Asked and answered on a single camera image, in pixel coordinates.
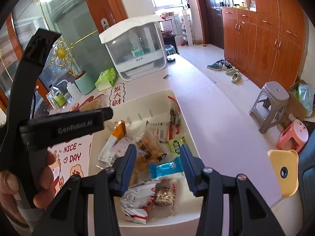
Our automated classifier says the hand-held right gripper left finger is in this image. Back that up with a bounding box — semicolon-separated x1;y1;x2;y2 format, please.
31;144;138;236

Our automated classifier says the grey plastic stool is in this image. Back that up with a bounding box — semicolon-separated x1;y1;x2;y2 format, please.
248;81;291;134

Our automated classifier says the pink printed table cover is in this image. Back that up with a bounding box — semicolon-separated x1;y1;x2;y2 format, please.
46;53;283;227

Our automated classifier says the white plastic bin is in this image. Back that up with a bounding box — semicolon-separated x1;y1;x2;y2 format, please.
87;89;206;228

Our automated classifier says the wooden wall cabinet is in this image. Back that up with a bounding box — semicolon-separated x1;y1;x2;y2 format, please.
217;0;310;89

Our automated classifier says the clear nut bar packet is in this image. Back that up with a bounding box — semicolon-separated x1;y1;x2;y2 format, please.
152;181;179;211

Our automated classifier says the white plastic bottle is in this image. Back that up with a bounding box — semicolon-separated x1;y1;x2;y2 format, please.
65;82;83;102

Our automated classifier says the cardboard box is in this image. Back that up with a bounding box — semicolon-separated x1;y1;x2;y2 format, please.
280;78;315;129

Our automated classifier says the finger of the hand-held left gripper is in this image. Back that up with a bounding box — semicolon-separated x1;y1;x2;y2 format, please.
4;28;62;138

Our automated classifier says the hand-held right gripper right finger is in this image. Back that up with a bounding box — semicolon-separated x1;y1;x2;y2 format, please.
180;144;287;236

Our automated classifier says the person's left hand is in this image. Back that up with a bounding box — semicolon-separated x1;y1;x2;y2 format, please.
0;152;62;211

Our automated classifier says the dark entrance door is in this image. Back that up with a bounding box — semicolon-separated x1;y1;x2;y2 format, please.
192;0;225;50

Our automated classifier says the white red snack packet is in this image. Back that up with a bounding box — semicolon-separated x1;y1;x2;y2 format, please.
119;180;158;225

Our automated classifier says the white shoe rack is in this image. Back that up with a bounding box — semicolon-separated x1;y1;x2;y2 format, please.
180;8;195;48

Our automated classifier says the wooden framed glass door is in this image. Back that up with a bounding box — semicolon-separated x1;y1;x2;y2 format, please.
37;0;129;92
0;12;51;110

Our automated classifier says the green snack packet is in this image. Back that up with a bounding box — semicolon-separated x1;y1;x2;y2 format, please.
168;138;186;154

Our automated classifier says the pink plastic stool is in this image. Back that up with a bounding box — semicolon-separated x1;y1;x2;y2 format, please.
275;119;310;154

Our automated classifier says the green tissue pack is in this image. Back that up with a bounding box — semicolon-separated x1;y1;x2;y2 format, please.
94;67;119;92

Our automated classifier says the blue shoe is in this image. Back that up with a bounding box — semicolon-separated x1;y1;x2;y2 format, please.
206;62;223;71

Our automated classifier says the green plastic bag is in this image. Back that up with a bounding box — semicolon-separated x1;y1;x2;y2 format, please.
296;83;315;118

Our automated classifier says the clear yellow bun packet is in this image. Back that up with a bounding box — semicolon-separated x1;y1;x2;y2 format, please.
127;131;168;188

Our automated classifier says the silver door handle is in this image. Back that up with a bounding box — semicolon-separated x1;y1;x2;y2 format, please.
101;18;111;33

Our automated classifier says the white label snack packet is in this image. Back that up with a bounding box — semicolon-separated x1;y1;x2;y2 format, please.
147;121;171;142

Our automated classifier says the white countertop appliance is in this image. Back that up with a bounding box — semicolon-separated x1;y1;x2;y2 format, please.
98;14;167;82

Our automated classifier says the clear bottle green label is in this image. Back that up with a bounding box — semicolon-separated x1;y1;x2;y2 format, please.
46;84;69;108

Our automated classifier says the orange snack packet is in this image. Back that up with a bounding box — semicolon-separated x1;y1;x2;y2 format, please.
98;119;128;164

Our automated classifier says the blue snack packet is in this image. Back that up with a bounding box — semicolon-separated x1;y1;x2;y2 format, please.
148;156;185;181

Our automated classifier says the mint green canister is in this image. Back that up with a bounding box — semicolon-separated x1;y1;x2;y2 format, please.
74;70;97;95

